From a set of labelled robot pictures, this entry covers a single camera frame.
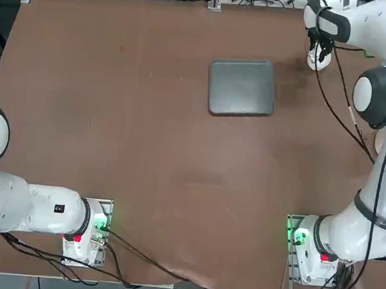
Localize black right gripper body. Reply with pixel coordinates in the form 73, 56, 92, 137
306, 29, 335, 50

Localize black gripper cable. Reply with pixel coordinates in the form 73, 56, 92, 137
307, 40, 386, 165

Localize grey rectangular tray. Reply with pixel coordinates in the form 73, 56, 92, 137
205, 54, 279, 121

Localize white round bowl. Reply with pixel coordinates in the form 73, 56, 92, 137
305, 48, 333, 73

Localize metal base plate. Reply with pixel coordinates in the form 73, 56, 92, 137
61, 194, 115, 270
281, 212, 345, 289

